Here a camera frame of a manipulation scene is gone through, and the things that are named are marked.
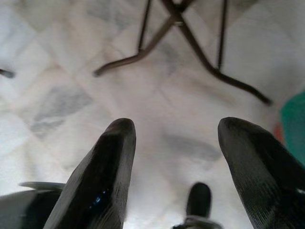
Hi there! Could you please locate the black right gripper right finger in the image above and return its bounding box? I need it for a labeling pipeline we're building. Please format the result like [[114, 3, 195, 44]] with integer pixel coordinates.
[[217, 116, 305, 229]]

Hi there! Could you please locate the teal and orange cloth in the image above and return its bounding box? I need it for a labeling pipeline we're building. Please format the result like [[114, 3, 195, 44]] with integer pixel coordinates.
[[276, 92, 305, 167]]

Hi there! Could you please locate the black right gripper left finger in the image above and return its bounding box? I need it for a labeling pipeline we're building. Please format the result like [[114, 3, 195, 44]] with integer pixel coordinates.
[[44, 118, 137, 229]]

